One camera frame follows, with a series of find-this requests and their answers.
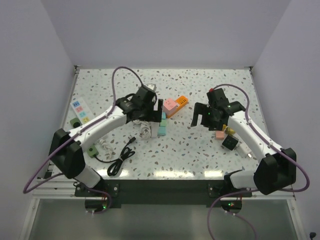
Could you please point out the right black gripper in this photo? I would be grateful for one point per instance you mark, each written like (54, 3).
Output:
(199, 109)

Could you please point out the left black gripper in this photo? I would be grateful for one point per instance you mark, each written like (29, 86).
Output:
(154, 115)

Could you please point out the white power strip base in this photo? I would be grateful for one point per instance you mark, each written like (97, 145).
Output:
(152, 129)

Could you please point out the teal cube adapter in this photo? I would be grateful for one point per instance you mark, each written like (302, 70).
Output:
(163, 116)

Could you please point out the light blue cube adapter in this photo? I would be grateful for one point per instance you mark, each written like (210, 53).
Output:
(162, 131)

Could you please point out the small pink adapter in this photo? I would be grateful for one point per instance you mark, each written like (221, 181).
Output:
(220, 135)

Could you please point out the yellow cube socket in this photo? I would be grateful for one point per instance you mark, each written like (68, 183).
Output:
(227, 130)

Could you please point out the black cube socket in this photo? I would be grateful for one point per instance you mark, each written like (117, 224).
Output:
(230, 142)

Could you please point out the white cartoon cube socket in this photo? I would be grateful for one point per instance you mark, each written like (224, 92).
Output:
(244, 151)

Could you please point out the long white power strip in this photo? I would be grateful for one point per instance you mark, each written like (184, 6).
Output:
(82, 110)

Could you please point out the green power strip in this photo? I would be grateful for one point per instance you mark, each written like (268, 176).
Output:
(83, 133)

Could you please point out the green cube adapter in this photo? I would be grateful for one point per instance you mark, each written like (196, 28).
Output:
(163, 123)

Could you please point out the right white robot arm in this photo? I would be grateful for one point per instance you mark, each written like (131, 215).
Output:
(276, 166)

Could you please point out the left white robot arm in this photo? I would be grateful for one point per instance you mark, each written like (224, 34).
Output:
(68, 147)

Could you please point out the pink cube socket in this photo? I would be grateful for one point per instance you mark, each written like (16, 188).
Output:
(169, 106)

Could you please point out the orange power strip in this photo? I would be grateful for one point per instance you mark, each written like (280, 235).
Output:
(181, 102)

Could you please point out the black mounting base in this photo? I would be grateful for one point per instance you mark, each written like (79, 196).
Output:
(150, 192)

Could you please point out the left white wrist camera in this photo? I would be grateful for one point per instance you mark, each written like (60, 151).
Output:
(151, 86)

